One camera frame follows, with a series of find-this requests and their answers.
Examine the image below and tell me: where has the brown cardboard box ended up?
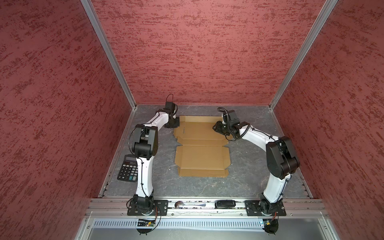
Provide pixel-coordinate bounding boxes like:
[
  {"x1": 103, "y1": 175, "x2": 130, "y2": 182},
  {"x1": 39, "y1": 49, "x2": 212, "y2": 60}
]
[{"x1": 174, "y1": 116, "x2": 231, "y2": 178}]

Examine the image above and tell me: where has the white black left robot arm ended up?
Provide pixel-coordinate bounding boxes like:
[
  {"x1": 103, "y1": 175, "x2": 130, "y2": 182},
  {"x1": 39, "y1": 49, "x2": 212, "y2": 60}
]
[{"x1": 131, "y1": 110, "x2": 180, "y2": 212}]

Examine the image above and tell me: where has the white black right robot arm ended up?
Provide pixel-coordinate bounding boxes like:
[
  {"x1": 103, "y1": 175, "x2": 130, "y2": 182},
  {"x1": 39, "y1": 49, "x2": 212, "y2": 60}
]
[{"x1": 213, "y1": 121, "x2": 300, "y2": 216}]

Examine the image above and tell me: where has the black calculator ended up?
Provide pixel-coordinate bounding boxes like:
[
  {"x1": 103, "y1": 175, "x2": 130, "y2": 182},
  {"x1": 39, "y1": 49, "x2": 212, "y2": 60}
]
[{"x1": 117, "y1": 155, "x2": 138, "y2": 183}]

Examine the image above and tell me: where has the black car key fob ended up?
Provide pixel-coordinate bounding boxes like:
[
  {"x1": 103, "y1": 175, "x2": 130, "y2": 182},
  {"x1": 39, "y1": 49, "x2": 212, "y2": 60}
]
[{"x1": 215, "y1": 200, "x2": 236, "y2": 209}]

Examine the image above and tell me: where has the metal spoon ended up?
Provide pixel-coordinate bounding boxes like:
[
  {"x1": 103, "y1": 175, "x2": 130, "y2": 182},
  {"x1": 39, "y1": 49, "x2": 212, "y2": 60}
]
[{"x1": 175, "y1": 201, "x2": 206, "y2": 209}]

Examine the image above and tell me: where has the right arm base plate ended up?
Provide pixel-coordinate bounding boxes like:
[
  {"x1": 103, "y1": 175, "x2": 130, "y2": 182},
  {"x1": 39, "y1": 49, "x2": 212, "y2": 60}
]
[{"x1": 244, "y1": 200, "x2": 287, "y2": 217}]

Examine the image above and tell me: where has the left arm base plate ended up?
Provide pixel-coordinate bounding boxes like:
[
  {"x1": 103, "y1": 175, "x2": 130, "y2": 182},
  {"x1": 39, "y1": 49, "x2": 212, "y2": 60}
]
[{"x1": 127, "y1": 200, "x2": 169, "y2": 217}]

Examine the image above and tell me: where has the aluminium front rail frame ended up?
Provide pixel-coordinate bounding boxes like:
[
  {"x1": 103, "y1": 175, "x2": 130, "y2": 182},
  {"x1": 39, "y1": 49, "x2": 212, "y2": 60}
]
[{"x1": 75, "y1": 197, "x2": 339, "y2": 240}]

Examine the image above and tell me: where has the aluminium corner post left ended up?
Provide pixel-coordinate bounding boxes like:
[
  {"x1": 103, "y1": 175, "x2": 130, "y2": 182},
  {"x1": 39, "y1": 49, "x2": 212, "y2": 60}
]
[{"x1": 81, "y1": 0, "x2": 137, "y2": 111}]

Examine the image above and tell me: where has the aluminium corner post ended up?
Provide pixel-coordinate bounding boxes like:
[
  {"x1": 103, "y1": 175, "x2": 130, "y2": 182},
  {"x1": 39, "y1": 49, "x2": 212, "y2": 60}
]
[
  {"x1": 269, "y1": 0, "x2": 338, "y2": 111},
  {"x1": 81, "y1": 0, "x2": 137, "y2": 111}
]

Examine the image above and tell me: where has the aluminium corner post right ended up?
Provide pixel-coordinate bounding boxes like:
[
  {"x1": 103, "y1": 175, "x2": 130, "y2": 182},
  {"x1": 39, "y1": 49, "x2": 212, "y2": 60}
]
[{"x1": 269, "y1": 0, "x2": 338, "y2": 111}]

